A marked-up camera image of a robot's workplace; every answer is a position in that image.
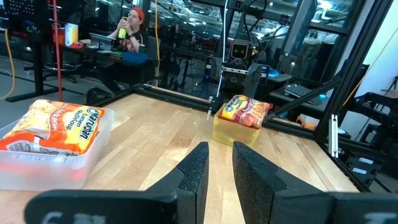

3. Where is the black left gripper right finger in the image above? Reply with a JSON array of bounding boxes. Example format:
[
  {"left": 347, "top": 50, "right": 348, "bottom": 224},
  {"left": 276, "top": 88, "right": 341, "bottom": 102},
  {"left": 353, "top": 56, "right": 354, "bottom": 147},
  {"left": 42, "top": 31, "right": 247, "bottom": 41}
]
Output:
[{"left": 233, "top": 141, "right": 398, "bottom": 224}]

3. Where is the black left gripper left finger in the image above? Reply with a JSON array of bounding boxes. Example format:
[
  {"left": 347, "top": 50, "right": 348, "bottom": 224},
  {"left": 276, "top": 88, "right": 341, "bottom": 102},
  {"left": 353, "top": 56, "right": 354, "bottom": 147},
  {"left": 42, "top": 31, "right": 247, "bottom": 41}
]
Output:
[{"left": 24, "top": 141, "right": 210, "bottom": 224}]

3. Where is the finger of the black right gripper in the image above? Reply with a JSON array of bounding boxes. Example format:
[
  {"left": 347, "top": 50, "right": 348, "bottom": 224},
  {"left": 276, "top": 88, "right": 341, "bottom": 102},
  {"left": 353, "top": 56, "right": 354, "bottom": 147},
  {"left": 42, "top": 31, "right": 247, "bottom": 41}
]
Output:
[
  {"left": 225, "top": 73, "right": 238, "bottom": 94},
  {"left": 250, "top": 63, "right": 263, "bottom": 98}
]

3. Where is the red Maruchan noodle pack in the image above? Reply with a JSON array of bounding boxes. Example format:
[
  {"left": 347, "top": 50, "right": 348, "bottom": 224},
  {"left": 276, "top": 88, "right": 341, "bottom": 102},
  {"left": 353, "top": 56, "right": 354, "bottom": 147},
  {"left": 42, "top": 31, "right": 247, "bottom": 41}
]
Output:
[{"left": 218, "top": 95, "right": 274, "bottom": 130}]

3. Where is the orange Maruchan noodle pack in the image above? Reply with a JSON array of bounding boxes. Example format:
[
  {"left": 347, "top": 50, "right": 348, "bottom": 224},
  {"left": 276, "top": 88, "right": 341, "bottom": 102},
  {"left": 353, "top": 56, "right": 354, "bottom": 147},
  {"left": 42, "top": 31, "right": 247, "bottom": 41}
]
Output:
[{"left": 0, "top": 98, "right": 106, "bottom": 156}]

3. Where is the black keyboard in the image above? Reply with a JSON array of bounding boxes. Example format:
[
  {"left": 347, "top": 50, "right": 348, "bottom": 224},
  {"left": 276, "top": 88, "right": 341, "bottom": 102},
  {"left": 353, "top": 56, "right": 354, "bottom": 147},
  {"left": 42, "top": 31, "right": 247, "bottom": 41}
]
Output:
[{"left": 284, "top": 83, "right": 323, "bottom": 106}]

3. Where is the yellow plastic container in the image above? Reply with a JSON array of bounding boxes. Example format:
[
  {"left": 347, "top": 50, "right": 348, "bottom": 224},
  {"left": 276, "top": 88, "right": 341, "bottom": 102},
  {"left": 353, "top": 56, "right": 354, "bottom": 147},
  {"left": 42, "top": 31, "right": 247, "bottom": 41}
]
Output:
[{"left": 211, "top": 104, "right": 262, "bottom": 148}]

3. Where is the blue bag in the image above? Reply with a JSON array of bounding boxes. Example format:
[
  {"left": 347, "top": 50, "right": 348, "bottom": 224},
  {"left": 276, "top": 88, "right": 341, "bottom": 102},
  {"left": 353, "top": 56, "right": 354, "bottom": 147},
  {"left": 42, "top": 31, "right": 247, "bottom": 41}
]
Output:
[{"left": 121, "top": 51, "right": 150, "bottom": 66}]

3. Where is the clear plastic container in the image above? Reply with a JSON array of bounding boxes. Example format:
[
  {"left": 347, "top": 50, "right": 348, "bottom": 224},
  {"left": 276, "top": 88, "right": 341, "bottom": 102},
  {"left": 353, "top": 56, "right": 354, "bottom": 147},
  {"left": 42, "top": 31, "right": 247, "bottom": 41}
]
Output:
[{"left": 0, "top": 107, "right": 115, "bottom": 191}]

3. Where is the person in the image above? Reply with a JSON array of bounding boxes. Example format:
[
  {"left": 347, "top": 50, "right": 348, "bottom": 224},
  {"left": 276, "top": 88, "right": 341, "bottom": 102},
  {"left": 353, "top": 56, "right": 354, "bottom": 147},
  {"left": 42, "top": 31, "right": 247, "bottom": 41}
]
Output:
[{"left": 107, "top": 6, "right": 150, "bottom": 94}]

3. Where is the black labelled power box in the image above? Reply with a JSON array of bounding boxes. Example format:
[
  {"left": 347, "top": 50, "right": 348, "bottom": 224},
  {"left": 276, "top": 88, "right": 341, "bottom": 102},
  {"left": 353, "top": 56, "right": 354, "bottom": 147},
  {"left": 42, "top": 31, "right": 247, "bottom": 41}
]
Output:
[{"left": 347, "top": 151, "right": 390, "bottom": 185}]

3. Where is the black equipment stand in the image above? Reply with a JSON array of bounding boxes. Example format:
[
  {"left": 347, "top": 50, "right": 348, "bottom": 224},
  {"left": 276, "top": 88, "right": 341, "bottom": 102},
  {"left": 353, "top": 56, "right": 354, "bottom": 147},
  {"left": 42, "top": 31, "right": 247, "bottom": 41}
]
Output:
[{"left": 354, "top": 76, "right": 398, "bottom": 150}]

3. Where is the yellow green drink bottle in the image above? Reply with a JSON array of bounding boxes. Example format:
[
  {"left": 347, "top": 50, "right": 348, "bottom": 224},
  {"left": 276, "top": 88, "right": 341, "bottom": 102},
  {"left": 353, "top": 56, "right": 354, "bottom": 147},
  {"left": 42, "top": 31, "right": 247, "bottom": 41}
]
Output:
[{"left": 118, "top": 17, "right": 129, "bottom": 40}]

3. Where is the grey laptop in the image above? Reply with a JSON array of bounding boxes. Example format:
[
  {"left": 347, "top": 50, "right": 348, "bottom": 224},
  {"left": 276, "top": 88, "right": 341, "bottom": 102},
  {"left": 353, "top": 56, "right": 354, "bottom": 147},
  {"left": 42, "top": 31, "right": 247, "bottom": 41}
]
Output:
[{"left": 89, "top": 32, "right": 114, "bottom": 50}]

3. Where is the red metal stand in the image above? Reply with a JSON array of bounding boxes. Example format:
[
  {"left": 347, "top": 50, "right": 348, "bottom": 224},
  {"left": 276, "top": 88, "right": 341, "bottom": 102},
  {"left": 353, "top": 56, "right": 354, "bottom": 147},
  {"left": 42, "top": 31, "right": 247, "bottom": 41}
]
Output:
[{"left": 51, "top": 0, "right": 64, "bottom": 102}]

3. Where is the orange box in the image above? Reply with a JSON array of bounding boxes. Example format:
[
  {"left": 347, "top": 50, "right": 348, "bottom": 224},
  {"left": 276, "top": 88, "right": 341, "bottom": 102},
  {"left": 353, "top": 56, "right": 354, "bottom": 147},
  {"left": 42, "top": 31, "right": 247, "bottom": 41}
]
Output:
[{"left": 52, "top": 27, "right": 66, "bottom": 46}]

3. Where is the black pegboard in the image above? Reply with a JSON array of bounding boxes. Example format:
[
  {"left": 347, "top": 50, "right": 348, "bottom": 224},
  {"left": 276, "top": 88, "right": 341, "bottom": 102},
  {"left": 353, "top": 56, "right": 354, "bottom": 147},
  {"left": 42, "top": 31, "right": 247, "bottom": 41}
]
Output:
[{"left": 5, "top": 0, "right": 35, "bottom": 15}]

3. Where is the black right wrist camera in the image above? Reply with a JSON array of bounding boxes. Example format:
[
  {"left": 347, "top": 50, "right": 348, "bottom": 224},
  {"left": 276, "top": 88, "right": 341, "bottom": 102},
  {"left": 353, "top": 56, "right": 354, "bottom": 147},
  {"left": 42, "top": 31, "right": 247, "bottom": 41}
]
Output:
[{"left": 231, "top": 42, "right": 250, "bottom": 60}]

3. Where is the white hanging cable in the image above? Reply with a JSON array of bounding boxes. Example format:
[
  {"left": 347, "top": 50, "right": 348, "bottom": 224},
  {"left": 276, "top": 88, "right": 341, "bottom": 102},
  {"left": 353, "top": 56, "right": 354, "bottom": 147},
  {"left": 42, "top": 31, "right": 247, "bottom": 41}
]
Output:
[{"left": 215, "top": 0, "right": 230, "bottom": 99}]

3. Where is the black aluminium table frame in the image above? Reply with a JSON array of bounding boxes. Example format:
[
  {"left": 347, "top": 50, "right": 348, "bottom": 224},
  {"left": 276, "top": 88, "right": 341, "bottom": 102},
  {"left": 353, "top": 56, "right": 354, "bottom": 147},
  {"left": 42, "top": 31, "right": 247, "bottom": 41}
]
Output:
[{"left": 85, "top": 0, "right": 394, "bottom": 193}]

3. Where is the yellow hanging cable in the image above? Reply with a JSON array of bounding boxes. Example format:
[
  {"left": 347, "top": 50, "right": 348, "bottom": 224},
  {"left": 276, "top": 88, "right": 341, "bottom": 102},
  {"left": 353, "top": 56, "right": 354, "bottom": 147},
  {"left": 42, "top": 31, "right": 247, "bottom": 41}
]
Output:
[{"left": 154, "top": 0, "right": 160, "bottom": 88}]

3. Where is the silver aluminium bracket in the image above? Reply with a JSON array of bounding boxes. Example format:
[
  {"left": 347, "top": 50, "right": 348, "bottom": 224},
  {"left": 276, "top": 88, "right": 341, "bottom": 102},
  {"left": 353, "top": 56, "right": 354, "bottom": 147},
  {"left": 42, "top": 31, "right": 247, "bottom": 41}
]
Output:
[{"left": 329, "top": 114, "right": 340, "bottom": 158}]

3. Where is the black desk frame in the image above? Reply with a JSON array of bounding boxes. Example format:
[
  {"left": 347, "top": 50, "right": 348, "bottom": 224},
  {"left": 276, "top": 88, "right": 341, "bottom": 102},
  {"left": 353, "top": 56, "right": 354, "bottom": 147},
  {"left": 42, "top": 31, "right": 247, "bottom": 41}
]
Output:
[{"left": 5, "top": 37, "right": 150, "bottom": 103}]

